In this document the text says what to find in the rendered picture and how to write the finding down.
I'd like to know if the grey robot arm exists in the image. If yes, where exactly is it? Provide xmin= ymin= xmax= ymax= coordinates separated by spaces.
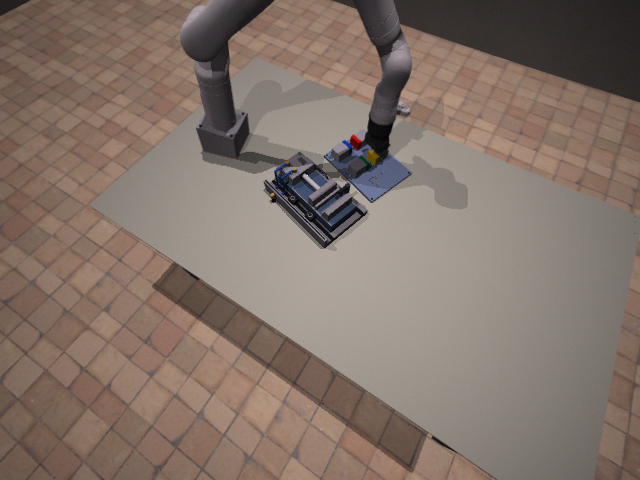
xmin=180 ymin=0 xmax=412 ymax=130

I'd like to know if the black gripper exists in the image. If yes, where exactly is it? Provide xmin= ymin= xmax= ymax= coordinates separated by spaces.
xmin=364 ymin=100 xmax=411 ymax=160

